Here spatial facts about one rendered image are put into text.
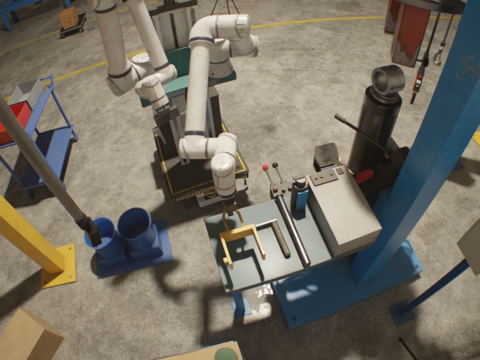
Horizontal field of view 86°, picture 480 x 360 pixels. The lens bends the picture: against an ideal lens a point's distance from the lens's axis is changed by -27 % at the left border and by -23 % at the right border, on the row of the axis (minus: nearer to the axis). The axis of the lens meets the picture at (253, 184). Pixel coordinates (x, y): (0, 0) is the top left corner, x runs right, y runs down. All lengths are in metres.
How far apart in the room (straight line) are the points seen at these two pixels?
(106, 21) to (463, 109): 1.63
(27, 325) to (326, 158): 2.57
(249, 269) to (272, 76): 3.25
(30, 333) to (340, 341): 2.41
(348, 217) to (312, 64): 3.45
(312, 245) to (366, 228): 0.27
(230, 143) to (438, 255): 2.30
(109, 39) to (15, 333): 2.31
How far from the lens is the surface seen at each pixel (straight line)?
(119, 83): 1.94
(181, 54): 2.19
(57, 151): 3.89
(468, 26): 1.17
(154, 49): 1.73
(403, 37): 1.33
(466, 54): 1.18
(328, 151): 2.02
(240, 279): 1.49
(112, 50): 1.82
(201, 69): 1.42
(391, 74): 1.65
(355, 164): 2.02
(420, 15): 1.30
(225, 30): 1.47
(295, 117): 3.73
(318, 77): 4.45
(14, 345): 2.90
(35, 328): 2.80
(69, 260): 3.18
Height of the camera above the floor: 2.46
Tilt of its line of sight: 53 degrees down
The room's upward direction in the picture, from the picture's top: 3 degrees counter-clockwise
